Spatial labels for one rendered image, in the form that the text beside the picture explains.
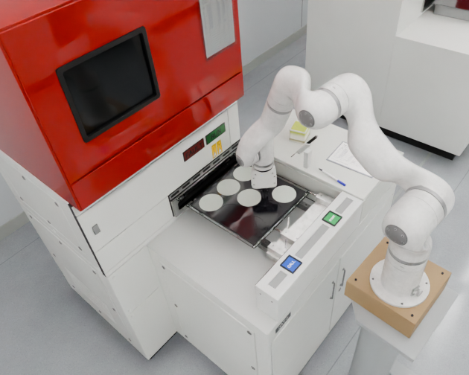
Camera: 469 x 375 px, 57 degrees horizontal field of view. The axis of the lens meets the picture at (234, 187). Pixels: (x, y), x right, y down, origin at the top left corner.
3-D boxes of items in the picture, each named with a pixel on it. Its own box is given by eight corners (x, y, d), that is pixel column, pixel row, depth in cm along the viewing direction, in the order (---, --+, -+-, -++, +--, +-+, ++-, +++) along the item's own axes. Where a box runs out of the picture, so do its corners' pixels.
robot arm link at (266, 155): (260, 170, 162) (278, 158, 165) (259, 143, 152) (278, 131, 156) (246, 159, 167) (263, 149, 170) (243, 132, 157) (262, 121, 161)
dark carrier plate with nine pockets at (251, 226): (190, 204, 181) (190, 203, 181) (243, 161, 198) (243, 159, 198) (254, 244, 164) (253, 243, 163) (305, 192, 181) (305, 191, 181)
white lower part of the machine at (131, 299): (74, 294, 260) (16, 200, 203) (173, 213, 301) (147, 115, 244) (151, 368, 224) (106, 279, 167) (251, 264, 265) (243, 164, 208)
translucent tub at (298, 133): (289, 141, 195) (289, 129, 190) (294, 132, 199) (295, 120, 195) (304, 145, 192) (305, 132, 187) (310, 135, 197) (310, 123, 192)
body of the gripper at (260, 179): (250, 170, 165) (251, 191, 173) (277, 168, 165) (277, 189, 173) (249, 158, 171) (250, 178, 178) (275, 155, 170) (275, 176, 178)
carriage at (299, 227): (266, 257, 164) (266, 252, 162) (319, 201, 183) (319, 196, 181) (283, 268, 160) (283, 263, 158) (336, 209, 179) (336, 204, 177)
